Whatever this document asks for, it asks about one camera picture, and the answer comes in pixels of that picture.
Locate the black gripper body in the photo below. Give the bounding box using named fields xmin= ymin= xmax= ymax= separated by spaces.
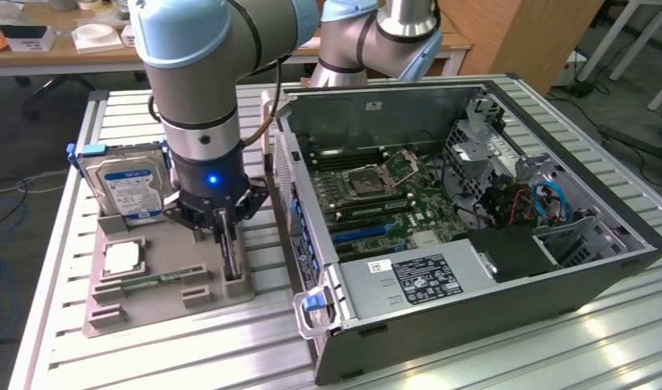
xmin=172 ymin=146 xmax=251 ymax=210

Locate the green graphics card black fan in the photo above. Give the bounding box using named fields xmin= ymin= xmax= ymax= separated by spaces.
xmin=213 ymin=209 xmax=244 ymax=284

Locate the grey parts rack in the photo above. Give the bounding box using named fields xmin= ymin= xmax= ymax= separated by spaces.
xmin=80 ymin=202 xmax=256 ymax=340

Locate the hard disk blue caddy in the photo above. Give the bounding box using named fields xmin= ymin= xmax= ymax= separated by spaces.
xmin=64 ymin=137 xmax=173 ymax=225

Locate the silver CPU chip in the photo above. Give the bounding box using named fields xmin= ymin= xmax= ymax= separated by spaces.
xmin=102 ymin=243 xmax=142 ymax=276

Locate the green RAM stick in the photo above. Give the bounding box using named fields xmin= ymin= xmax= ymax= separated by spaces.
xmin=116 ymin=271 xmax=189 ymax=290

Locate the CPU socket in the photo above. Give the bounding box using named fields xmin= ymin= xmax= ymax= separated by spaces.
xmin=343 ymin=166 xmax=391 ymax=201

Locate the blue expansion slot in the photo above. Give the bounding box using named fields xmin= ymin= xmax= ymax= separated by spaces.
xmin=329 ymin=225 xmax=390 ymax=245

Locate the installed black RAM stick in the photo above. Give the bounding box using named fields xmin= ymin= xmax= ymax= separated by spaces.
xmin=337 ymin=197 xmax=411 ymax=219

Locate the metal socket cover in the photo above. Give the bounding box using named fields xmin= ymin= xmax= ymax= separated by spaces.
xmin=381 ymin=148 xmax=423 ymax=188

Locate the grey power supply unit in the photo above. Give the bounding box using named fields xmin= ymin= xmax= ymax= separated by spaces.
xmin=337 ymin=239 xmax=498 ymax=321

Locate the green motherboard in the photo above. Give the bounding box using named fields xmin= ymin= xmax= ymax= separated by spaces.
xmin=308 ymin=149 xmax=472 ymax=261

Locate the small silver heatsink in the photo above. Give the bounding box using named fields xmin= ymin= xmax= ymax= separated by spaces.
xmin=411 ymin=233 xmax=446 ymax=249

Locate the black office chair base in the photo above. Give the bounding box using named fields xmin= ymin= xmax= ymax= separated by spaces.
xmin=14 ymin=71 xmax=146 ymax=121

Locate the small white box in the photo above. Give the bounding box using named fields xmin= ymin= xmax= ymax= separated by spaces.
xmin=118 ymin=23 xmax=141 ymax=47

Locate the wooden desk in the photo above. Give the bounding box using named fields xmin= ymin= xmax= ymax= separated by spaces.
xmin=0 ymin=0 xmax=472 ymax=89

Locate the white square tray with bowl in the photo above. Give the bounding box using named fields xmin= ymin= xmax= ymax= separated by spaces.
xmin=72 ymin=23 xmax=125 ymax=54

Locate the silver perforated disk bay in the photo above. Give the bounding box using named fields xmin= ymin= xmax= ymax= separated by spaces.
xmin=442 ymin=117 xmax=527 ymax=192

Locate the white labelled box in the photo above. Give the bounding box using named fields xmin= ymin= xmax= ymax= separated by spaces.
xmin=8 ymin=36 xmax=58 ymax=53

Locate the black flat box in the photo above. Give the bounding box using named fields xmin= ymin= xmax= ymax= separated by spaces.
xmin=0 ymin=24 xmax=49 ymax=41

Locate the open black PC case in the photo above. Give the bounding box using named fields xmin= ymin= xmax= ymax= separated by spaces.
xmin=259 ymin=79 xmax=662 ymax=387

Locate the grey metal disk bay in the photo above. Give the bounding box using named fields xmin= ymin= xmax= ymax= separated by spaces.
xmin=532 ymin=214 xmax=630 ymax=270

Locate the wooden cabinet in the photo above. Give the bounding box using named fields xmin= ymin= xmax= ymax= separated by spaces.
xmin=459 ymin=0 xmax=606 ymax=95

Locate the black power adapter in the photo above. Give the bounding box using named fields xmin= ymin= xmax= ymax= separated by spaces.
xmin=566 ymin=80 xmax=595 ymax=99

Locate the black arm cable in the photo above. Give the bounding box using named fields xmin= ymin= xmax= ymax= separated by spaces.
xmin=241 ymin=54 xmax=288 ymax=145

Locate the white floor cable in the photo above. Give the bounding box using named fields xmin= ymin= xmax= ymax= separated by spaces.
xmin=0 ymin=170 xmax=72 ymax=195

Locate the blue floor cable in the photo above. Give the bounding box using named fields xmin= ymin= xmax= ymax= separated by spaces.
xmin=0 ymin=194 xmax=29 ymax=350

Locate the red wire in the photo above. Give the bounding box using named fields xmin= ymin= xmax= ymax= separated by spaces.
xmin=511 ymin=188 xmax=527 ymax=225

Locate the blue wire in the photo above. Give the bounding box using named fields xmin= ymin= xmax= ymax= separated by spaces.
xmin=530 ymin=182 xmax=571 ymax=221

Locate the white table frame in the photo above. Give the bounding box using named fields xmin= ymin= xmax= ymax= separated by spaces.
xmin=576 ymin=0 xmax=662 ymax=111

